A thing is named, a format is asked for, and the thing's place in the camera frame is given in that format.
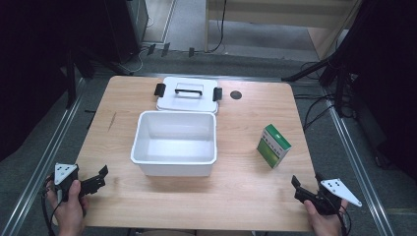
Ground green and white carton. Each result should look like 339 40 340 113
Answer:
256 123 293 169

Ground dark curtain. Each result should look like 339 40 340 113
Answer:
333 0 417 181
0 0 114 163

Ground black floor cables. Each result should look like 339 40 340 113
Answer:
292 60 358 133

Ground right hand-held gripper cable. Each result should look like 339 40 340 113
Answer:
336 206 352 236

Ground hand-held gripper cable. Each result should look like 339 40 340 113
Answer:
336 206 352 236
39 176 64 236

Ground black cabinet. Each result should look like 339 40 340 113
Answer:
103 0 149 65

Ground black metal stand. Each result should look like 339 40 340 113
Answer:
64 45 136 110

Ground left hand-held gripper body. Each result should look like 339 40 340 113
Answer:
53 162 101 203

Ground white lid with black handle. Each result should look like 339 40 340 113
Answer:
153 76 223 115

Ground black tripod stand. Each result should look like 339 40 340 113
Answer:
280 48 362 119

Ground white plastic storage box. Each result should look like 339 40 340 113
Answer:
130 109 218 178

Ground person's right hand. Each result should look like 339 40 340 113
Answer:
303 199 349 236

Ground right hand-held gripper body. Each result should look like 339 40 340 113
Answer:
293 177 364 216

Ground aluminium frame rail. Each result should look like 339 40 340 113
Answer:
323 86 397 236
0 77 89 236

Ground light wooden furniture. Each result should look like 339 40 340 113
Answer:
204 0 364 61

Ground person's left hand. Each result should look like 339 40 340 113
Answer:
45 179 90 236

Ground white floor cable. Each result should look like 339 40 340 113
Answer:
128 15 155 74

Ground black hanging cable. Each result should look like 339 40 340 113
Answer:
208 0 228 54

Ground left hand-held gripper cable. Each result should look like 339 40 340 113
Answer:
39 176 64 236

